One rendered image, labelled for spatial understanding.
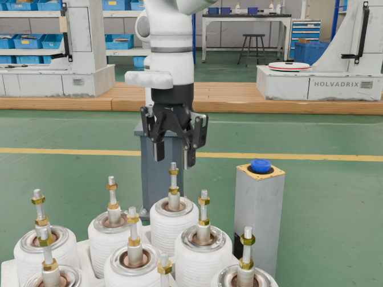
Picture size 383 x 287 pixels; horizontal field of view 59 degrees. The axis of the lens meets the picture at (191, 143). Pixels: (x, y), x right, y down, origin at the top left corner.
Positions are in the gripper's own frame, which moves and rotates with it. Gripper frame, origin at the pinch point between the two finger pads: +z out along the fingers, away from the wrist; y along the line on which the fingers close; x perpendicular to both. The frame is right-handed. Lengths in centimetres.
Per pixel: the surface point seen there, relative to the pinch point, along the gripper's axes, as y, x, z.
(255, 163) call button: -11.2, -11.8, 2.5
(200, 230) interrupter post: -10.6, 6.6, 8.1
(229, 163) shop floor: 32, -80, 36
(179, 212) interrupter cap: -2.4, 1.5, 10.1
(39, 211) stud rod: 10.6, 21.3, 4.8
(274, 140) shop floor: 27, -121, 36
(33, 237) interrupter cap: 12.7, 22.0, 10.1
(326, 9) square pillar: 143, -616, -50
